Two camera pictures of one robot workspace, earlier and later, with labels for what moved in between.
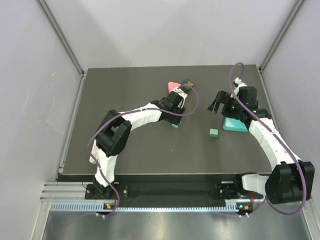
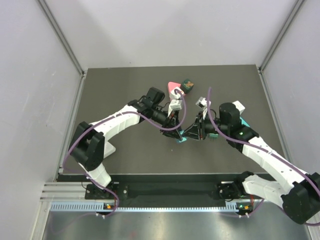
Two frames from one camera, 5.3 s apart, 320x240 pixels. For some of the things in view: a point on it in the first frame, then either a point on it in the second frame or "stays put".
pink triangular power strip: [171, 85] stays put
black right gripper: [222, 97] -> [193, 131]
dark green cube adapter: [188, 82] stays put
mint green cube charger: [213, 133] stays put
